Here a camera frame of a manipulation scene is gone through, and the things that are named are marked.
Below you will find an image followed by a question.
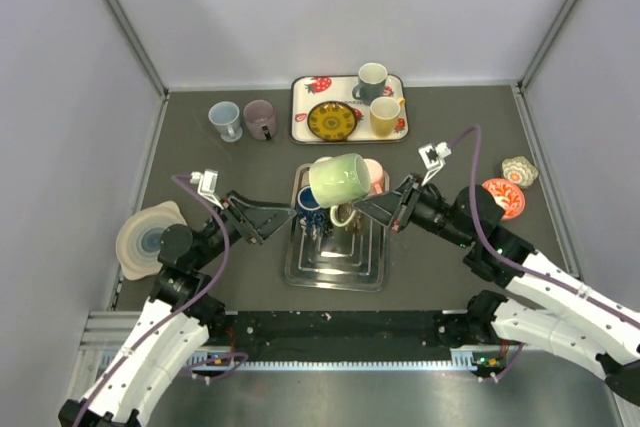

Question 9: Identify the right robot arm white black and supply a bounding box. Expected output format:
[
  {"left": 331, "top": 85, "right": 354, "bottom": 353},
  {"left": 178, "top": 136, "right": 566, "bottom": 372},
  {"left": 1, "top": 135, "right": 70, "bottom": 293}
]
[{"left": 354, "top": 175, "right": 639, "bottom": 404}]

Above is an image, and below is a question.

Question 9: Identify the cream white mug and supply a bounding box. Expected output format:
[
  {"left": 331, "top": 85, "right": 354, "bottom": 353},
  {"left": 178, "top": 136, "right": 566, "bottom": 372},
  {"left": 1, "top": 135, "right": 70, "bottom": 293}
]
[{"left": 314, "top": 156, "right": 333, "bottom": 164}]

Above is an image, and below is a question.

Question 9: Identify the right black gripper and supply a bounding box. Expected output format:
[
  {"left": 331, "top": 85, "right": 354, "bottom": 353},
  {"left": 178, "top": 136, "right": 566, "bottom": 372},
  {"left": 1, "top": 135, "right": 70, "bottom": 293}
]
[{"left": 354, "top": 172, "right": 473, "bottom": 248}]

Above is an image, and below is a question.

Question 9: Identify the light blue mug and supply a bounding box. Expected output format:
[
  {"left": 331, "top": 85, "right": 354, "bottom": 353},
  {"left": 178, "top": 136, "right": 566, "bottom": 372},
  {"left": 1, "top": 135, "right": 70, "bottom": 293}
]
[{"left": 208, "top": 101, "right": 243, "bottom": 143}]

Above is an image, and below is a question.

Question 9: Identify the dark blue mug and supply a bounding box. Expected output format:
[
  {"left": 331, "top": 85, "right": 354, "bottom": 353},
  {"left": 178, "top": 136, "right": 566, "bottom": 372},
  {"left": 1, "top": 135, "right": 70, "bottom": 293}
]
[{"left": 295, "top": 186, "right": 333, "bottom": 240}]

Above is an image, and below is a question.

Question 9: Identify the orange patterned small bowl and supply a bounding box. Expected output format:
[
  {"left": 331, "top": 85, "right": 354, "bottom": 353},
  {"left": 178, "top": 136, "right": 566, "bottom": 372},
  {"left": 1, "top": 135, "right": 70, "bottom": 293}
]
[{"left": 482, "top": 178, "right": 526, "bottom": 220}]

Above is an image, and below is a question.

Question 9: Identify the strawberry pattern white tray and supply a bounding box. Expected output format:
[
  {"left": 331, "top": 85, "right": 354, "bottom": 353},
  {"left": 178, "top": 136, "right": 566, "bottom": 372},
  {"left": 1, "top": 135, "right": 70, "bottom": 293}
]
[{"left": 291, "top": 75, "right": 409, "bottom": 144}]

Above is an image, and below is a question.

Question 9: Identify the yellow mug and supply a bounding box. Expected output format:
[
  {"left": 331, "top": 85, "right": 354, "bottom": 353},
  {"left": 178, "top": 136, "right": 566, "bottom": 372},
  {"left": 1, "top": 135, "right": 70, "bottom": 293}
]
[{"left": 370, "top": 97, "right": 405, "bottom": 137}]

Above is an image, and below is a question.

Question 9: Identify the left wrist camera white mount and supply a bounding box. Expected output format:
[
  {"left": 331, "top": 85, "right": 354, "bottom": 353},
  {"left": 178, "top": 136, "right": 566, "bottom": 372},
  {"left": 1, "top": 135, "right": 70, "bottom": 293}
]
[{"left": 189, "top": 169, "right": 223, "bottom": 209}]

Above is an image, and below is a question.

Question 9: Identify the steel metal tray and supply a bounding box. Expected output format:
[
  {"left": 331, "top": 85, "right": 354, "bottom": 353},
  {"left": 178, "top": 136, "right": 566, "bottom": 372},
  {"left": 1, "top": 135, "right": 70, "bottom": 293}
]
[{"left": 284, "top": 163, "right": 389, "bottom": 292}]

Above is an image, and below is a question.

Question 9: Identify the light green mug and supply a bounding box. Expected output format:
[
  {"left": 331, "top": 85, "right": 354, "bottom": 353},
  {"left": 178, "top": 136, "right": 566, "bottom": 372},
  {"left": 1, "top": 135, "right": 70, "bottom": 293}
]
[{"left": 308, "top": 153, "right": 371, "bottom": 227}]

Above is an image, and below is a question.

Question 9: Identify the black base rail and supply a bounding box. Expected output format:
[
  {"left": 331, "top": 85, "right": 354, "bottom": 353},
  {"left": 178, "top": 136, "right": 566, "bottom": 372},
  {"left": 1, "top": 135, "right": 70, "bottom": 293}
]
[{"left": 206, "top": 310, "right": 501, "bottom": 362}]

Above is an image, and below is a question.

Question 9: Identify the small brown mug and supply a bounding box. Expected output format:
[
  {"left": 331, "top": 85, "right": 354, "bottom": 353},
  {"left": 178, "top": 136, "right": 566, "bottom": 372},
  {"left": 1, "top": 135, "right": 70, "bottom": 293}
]
[{"left": 345, "top": 204, "right": 363, "bottom": 233}]

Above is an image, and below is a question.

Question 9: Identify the pink mug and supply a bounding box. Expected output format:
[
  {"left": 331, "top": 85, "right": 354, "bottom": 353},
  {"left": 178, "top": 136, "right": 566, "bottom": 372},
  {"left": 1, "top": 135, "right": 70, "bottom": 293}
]
[{"left": 364, "top": 158, "right": 385, "bottom": 195}]

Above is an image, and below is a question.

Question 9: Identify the green patterned small bowl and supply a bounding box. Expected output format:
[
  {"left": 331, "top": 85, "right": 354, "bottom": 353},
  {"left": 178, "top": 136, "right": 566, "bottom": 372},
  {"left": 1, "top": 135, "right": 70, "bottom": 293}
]
[{"left": 501, "top": 156, "right": 539, "bottom": 189}]

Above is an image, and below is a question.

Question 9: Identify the dark grey mug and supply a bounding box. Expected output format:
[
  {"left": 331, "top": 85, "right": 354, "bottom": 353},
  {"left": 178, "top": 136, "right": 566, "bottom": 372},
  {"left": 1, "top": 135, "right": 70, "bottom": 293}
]
[{"left": 352, "top": 62, "right": 388, "bottom": 105}]

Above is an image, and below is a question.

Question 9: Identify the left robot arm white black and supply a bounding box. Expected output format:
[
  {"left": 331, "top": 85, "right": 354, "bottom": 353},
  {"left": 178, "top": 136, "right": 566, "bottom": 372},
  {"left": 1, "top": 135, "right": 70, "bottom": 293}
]
[{"left": 58, "top": 191, "right": 296, "bottom": 426}]

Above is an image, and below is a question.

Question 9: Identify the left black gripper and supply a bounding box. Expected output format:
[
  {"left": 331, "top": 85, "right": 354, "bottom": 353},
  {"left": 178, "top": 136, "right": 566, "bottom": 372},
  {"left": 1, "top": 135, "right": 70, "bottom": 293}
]
[{"left": 192, "top": 189, "right": 297, "bottom": 269}]

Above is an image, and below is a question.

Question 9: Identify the yellow patterned plate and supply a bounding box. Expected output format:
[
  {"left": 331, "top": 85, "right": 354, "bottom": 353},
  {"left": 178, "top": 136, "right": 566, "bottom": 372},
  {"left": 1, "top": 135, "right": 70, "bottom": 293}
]
[{"left": 307, "top": 101, "right": 359, "bottom": 142}]

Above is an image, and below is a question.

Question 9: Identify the beige wavy plate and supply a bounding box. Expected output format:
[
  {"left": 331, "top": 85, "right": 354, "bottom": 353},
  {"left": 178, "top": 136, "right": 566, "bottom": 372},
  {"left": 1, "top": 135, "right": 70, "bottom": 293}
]
[{"left": 115, "top": 201, "right": 186, "bottom": 281}]

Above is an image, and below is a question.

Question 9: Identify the purple mug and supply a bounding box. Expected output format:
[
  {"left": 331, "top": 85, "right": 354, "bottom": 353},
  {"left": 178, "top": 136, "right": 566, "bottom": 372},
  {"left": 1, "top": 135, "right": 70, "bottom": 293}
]
[{"left": 243, "top": 100, "right": 277, "bottom": 141}]

